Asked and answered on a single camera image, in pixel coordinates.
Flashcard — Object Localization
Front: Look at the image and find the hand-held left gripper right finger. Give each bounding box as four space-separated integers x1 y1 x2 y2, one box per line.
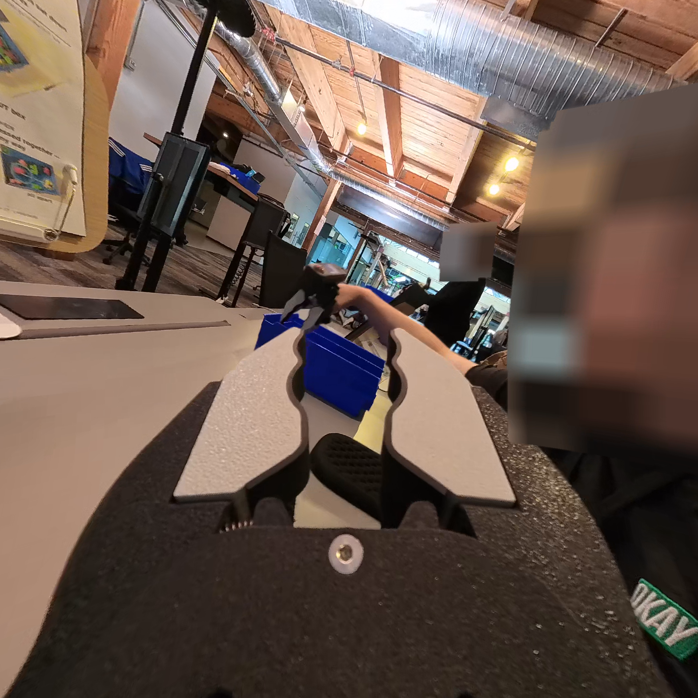
381 327 517 525

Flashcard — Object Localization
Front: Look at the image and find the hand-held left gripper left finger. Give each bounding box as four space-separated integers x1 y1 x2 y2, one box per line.
172 326 312 519

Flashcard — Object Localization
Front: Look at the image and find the blue plastic bin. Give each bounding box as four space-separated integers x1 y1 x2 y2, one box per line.
255 312 386 420

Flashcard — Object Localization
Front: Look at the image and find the person's right forearm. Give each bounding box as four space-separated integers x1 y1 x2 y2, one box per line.
338 284 481 377

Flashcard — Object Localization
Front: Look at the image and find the grey desk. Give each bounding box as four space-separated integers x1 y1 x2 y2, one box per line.
0 279 415 682

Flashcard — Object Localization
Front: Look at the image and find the black desk panel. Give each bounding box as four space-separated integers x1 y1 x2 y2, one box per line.
0 293 145 321

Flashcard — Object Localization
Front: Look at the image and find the black easel board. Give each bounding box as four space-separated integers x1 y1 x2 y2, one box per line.
218 193 309 310

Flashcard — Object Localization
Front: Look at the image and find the wooden office table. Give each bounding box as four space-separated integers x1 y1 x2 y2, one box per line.
144 131 262 202

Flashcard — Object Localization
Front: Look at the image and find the black floor stand with panel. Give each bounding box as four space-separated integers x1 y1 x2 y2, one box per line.
113 0 257 292

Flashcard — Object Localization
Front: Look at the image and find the person's black shirt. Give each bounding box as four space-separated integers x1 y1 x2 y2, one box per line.
466 352 698 698

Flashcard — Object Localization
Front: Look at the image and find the blue striped cloth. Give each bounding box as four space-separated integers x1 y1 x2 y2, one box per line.
107 136 156 224

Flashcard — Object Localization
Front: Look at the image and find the instruction sheet on stand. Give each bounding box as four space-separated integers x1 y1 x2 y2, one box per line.
0 0 111 339

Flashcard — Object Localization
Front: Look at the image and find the printed instruction sheet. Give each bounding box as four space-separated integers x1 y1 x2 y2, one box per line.
0 0 88 238

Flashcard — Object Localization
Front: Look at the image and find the narrow silver ventilation duct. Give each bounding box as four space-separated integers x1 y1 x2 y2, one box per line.
215 24 339 181

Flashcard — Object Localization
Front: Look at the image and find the wide silver ventilation duct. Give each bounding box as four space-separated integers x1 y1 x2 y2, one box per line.
256 0 689 118

